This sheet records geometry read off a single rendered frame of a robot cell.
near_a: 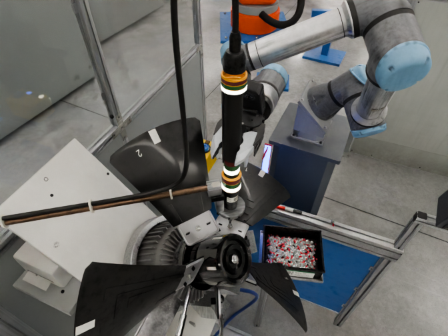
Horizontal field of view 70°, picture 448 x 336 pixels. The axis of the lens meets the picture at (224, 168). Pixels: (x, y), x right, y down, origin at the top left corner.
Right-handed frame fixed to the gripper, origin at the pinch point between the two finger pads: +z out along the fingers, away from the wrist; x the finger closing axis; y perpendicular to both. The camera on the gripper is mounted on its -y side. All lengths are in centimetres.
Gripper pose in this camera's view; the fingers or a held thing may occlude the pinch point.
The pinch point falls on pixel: (225, 154)
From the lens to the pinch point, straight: 61.0
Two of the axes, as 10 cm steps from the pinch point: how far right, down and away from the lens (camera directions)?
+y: -0.1, 6.9, 7.3
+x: -9.2, -2.8, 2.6
